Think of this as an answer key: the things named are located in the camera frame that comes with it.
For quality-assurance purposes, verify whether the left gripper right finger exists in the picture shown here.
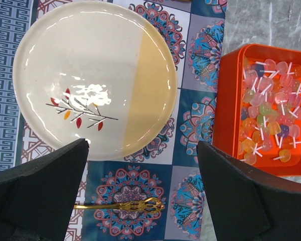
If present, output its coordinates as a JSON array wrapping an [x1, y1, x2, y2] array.
[[197, 142, 301, 240]]

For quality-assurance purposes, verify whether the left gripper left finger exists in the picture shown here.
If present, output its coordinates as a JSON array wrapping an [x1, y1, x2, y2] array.
[[0, 139, 89, 240]]

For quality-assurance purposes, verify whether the orange candy box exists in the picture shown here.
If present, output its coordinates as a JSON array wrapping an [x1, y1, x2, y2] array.
[[213, 44, 301, 176]]

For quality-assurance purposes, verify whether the patterned placemat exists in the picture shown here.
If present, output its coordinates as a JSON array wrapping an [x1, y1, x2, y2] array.
[[0, 1, 227, 240]]

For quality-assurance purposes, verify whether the gold fork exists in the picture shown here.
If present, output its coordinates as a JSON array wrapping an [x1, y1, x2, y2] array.
[[74, 197, 165, 214]]

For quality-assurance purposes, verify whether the cream ceramic plate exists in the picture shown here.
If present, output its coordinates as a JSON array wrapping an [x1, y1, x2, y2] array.
[[13, 1, 178, 161]]

